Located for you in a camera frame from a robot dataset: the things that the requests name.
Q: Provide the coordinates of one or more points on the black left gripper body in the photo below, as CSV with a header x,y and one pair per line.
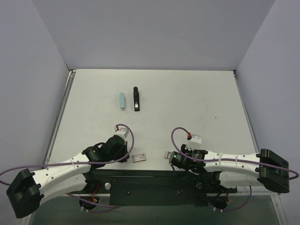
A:
x,y
125,151

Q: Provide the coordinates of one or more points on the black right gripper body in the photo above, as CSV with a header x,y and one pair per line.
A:
x,y
171,157

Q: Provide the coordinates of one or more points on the staple box tray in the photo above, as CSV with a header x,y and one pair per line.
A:
x,y
167,155

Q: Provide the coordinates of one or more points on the red white staple box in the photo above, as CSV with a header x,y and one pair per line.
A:
x,y
139,157

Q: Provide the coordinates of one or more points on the light blue white stapler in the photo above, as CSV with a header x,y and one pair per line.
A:
x,y
122,102

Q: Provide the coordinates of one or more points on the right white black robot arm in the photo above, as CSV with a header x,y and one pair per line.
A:
x,y
263,169

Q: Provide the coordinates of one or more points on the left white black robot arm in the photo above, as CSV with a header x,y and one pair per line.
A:
x,y
29,189

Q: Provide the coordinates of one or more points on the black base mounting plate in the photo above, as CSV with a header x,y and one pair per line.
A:
x,y
154,188

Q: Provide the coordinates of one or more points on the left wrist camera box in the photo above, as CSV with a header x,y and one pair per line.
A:
x,y
121,132

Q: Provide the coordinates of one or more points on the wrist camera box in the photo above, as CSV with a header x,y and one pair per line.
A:
x,y
121,132
194,138

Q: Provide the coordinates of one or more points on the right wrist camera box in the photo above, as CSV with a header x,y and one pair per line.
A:
x,y
194,138

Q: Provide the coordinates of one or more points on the aluminium frame rail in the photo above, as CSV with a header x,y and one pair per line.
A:
x,y
256,190

